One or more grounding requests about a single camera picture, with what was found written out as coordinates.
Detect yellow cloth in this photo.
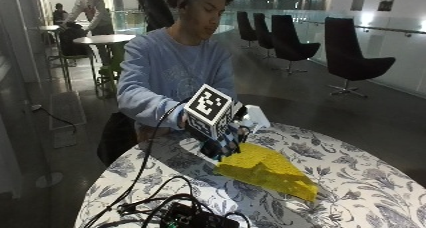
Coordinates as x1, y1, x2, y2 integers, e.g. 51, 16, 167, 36
212, 141, 319, 203

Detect white cube with black markers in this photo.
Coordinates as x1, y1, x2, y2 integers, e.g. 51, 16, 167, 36
182, 83, 235, 141

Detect black electronic device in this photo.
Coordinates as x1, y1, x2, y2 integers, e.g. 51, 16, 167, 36
158, 201, 242, 228

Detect black chair with low back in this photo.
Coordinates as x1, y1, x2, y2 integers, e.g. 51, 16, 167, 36
95, 111, 138, 167

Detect the person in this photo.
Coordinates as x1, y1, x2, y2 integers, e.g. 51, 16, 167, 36
115, 0, 239, 143

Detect blue floral tablecloth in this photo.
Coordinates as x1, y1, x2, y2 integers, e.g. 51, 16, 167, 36
73, 122, 426, 228

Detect black lounge chair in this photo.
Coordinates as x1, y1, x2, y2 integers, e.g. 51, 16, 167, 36
251, 12, 276, 60
235, 10, 258, 50
270, 14, 322, 76
323, 16, 396, 99

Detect green stool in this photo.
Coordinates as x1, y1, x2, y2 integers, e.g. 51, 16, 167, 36
94, 42, 126, 99

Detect grey floor mat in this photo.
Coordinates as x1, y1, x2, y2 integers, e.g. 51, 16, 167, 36
46, 90, 87, 149

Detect round white table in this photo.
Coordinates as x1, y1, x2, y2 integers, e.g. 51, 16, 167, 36
71, 33, 137, 99

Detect black high stool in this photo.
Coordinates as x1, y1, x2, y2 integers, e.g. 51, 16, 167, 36
55, 22, 98, 92

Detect metal handrail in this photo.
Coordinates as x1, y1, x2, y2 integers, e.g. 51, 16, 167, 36
291, 18, 426, 38

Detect looped black cable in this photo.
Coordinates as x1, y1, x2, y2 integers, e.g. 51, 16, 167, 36
115, 175, 252, 228

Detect long black glove cable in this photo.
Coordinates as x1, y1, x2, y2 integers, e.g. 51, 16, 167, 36
81, 101, 187, 228

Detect black floor cable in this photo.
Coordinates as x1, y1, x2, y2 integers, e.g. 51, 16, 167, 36
29, 103, 78, 135

